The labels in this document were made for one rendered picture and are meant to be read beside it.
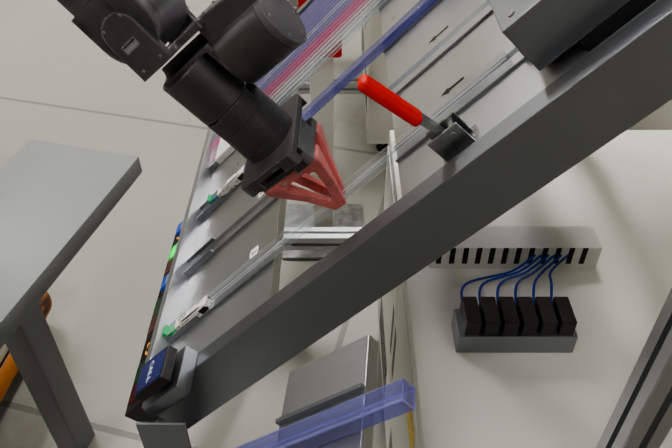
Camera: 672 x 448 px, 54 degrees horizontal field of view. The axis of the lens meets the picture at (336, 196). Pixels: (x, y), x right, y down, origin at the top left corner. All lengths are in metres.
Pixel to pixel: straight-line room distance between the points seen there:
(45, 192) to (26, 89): 1.68
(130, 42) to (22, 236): 0.72
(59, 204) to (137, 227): 0.86
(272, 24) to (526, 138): 0.21
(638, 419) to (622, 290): 0.36
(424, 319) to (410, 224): 0.43
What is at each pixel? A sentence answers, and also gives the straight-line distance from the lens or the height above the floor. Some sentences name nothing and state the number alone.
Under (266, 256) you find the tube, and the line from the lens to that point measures 0.71.
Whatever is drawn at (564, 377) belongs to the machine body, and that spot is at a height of 0.62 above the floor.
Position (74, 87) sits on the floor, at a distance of 2.91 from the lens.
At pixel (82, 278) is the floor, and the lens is 2.00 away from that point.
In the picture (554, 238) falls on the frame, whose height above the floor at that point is 0.66.
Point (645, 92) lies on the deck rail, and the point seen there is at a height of 1.12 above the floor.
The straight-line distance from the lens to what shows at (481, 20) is 0.68.
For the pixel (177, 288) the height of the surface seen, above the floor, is 0.73.
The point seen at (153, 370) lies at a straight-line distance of 0.71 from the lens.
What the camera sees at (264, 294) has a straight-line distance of 0.69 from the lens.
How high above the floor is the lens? 1.36
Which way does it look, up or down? 39 degrees down
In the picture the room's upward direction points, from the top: straight up
